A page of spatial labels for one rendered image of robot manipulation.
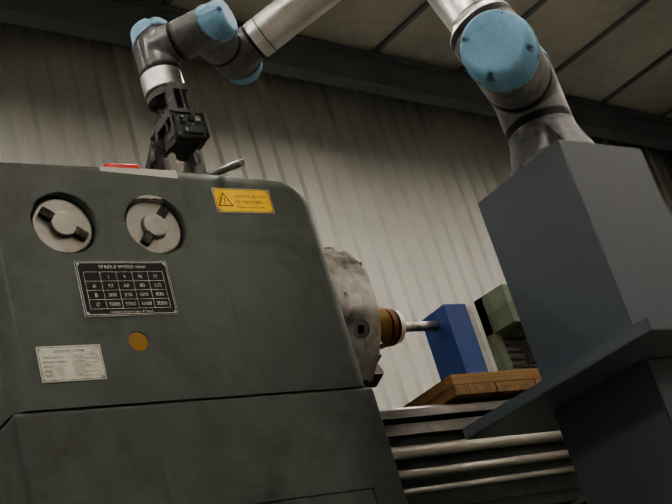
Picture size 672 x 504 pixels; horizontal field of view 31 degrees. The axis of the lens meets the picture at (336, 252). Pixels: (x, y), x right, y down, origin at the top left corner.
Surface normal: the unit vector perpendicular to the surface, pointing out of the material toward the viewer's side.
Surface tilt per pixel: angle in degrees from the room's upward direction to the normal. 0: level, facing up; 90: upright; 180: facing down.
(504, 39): 97
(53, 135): 90
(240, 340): 90
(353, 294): 90
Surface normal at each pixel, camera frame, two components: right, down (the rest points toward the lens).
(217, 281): 0.51, -0.47
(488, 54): -0.31, -0.17
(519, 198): -0.80, -0.02
